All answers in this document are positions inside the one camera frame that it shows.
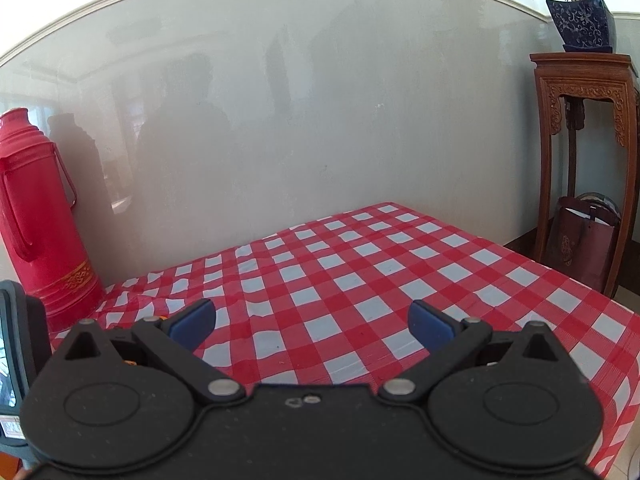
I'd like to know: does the dark red bag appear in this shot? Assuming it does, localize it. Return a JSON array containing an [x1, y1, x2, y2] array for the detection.
[[544, 192, 622, 293]]

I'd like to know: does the blue patterned plant pot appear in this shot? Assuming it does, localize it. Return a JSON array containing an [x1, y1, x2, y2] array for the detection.
[[546, 0, 617, 54]]

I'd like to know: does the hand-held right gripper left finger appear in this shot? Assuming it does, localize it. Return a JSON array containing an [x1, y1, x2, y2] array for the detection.
[[62, 299, 246, 406]]

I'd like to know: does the red thermos flask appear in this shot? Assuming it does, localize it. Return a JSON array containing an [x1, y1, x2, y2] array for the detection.
[[0, 107, 106, 333]]

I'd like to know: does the red checkered tablecloth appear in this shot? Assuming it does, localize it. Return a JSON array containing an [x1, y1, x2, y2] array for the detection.
[[47, 202, 633, 480]]

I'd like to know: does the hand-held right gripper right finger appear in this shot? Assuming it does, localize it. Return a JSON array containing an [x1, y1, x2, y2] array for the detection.
[[378, 300, 566, 406]]

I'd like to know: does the carved wooden plant stand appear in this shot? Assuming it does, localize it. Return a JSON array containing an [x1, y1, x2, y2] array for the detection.
[[530, 52, 640, 299]]

